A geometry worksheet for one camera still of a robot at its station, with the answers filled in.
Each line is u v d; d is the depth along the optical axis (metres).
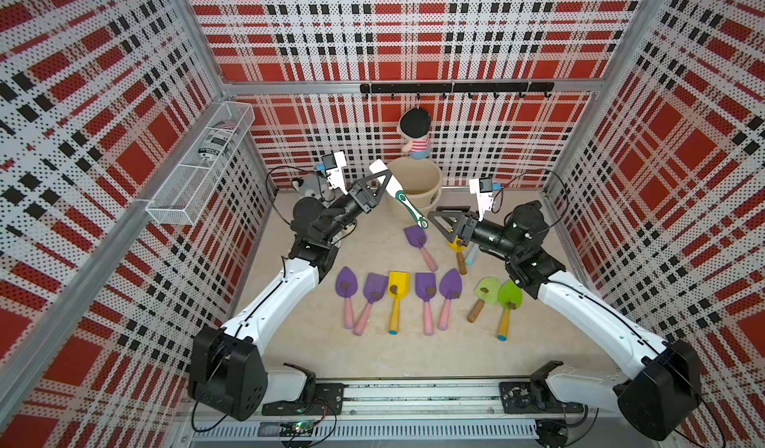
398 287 0.93
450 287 0.93
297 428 0.69
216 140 0.78
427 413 0.73
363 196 0.59
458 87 0.89
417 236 1.04
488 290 0.93
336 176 0.60
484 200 0.61
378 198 0.61
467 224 0.58
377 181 0.63
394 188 0.64
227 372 0.40
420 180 1.01
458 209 0.69
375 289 0.94
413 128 0.93
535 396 0.66
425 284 0.94
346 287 0.94
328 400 0.74
